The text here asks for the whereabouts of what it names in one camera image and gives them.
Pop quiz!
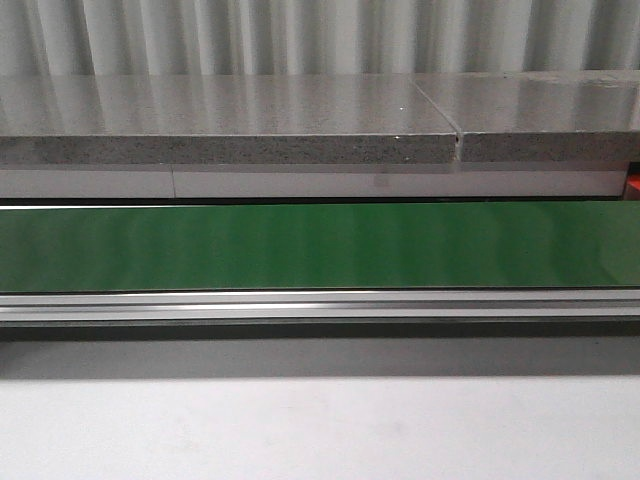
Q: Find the grey stone slab left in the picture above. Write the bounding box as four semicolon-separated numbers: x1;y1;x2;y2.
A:
1;75;458;167

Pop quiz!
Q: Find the red plastic tray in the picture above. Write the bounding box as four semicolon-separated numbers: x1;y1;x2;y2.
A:
622;162;640;201

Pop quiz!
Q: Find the grey stone slab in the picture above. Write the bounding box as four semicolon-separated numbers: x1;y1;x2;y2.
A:
1;75;458;167
413;71;639;165

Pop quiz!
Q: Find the grey stone slab right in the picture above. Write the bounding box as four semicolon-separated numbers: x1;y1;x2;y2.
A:
413;71;639;165

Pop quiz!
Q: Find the green conveyor belt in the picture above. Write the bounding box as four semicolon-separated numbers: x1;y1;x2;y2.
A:
1;201;639;327

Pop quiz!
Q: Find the white pleated curtain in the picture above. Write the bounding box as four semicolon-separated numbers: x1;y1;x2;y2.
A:
1;1;639;76

